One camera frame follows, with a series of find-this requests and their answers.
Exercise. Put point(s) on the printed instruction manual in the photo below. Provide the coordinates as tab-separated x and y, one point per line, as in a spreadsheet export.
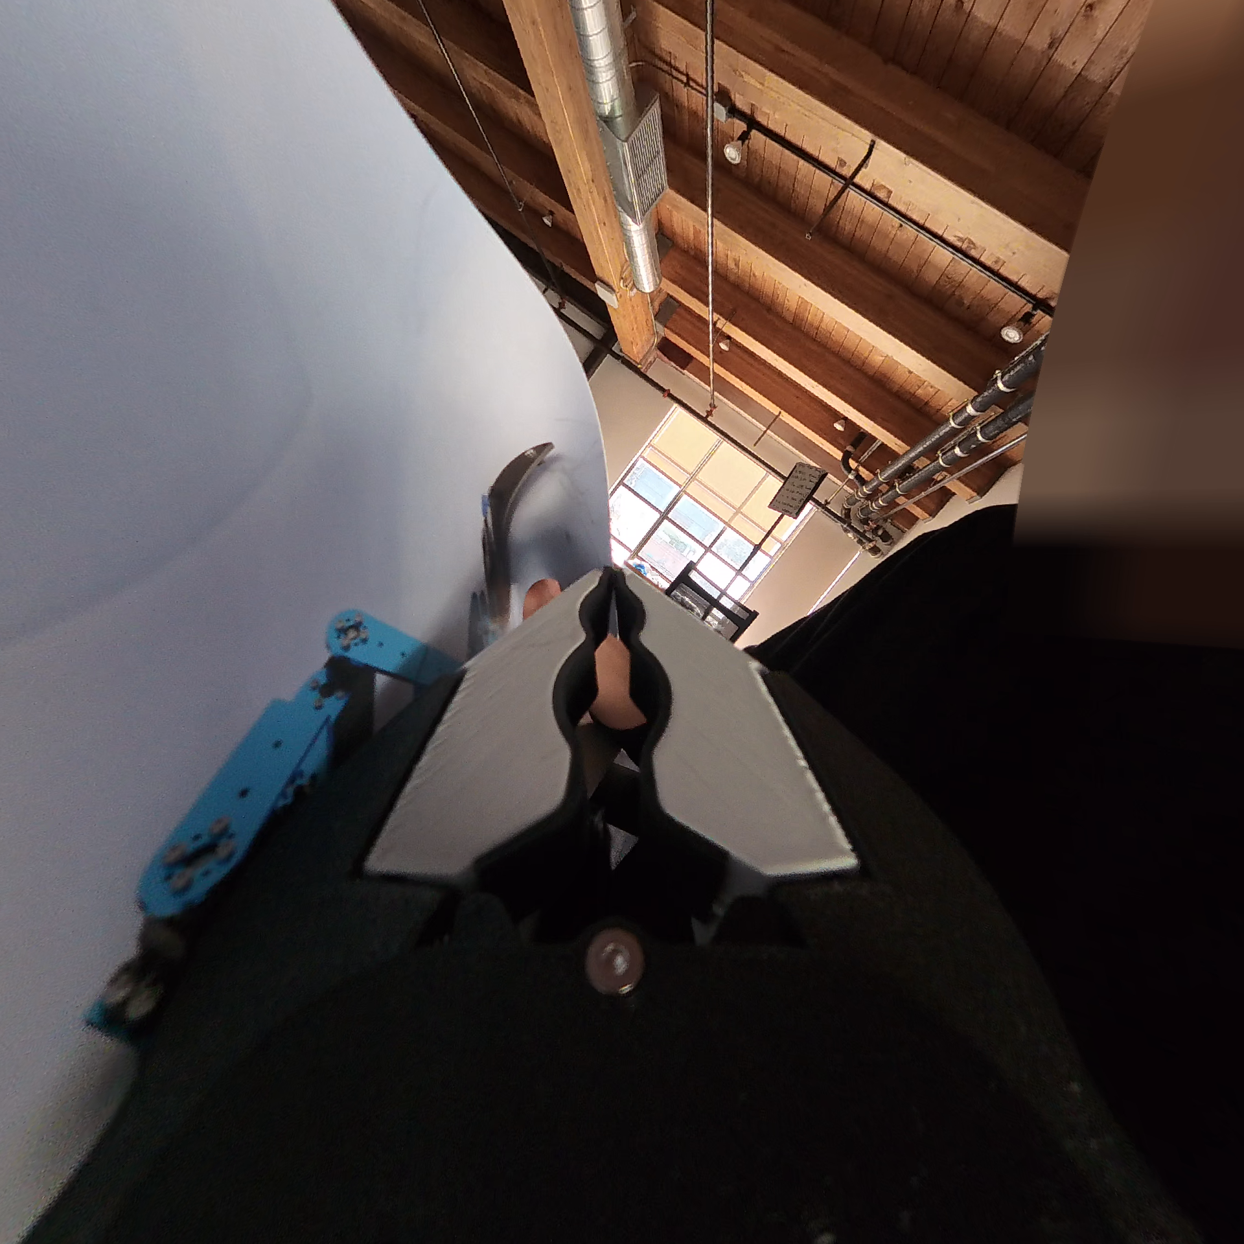
243	389

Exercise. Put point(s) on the large grid window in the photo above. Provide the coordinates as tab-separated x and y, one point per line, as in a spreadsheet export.
680	486

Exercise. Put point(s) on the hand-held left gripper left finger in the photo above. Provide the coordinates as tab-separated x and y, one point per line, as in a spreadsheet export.
466	778

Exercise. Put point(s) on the person's black top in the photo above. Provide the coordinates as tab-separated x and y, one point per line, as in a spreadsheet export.
1020	778

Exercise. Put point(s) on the hanging grey panel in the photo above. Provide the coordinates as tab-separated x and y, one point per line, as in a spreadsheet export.
798	489

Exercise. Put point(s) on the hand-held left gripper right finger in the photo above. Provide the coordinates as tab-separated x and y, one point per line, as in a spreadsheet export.
748	778

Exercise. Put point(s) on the person's right hand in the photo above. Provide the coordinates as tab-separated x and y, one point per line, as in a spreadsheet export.
617	680

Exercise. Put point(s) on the silver ceiling duct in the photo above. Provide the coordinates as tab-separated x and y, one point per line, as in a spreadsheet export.
622	146

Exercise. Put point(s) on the black ceiling pipes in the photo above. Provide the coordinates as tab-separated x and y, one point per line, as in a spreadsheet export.
952	429

